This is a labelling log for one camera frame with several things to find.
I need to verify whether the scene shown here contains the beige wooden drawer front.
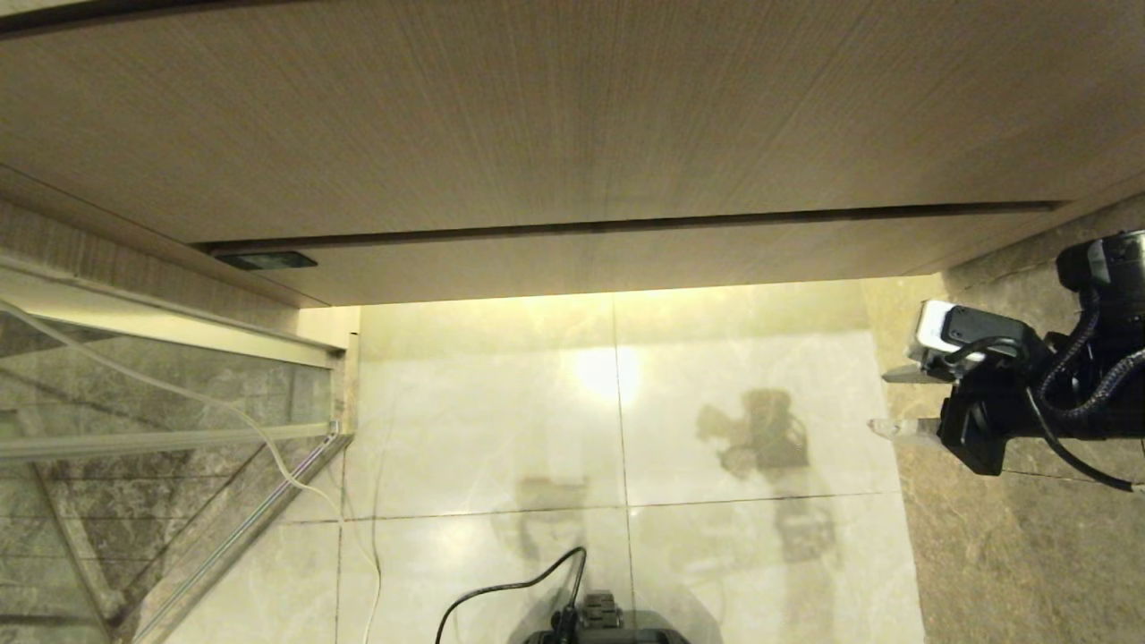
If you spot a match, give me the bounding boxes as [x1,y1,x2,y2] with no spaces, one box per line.
[199,204,1074,308]

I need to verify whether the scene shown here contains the framed glass shower door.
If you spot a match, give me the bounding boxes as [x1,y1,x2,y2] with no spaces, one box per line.
[0,255,360,644]

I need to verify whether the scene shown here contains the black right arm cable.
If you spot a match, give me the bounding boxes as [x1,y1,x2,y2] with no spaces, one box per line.
[1024,309,1145,494]

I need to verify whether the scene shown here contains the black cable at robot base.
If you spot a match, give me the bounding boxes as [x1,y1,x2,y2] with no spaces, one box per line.
[436,547,589,644]

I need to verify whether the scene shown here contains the thin white cable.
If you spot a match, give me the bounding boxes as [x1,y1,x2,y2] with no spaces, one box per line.
[0,298,383,644]

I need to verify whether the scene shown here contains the beige wooden vanity cabinet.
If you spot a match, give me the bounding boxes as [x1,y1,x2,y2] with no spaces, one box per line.
[0,0,1145,310]

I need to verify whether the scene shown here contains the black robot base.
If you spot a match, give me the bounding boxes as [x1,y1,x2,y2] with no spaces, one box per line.
[519,590,690,644]

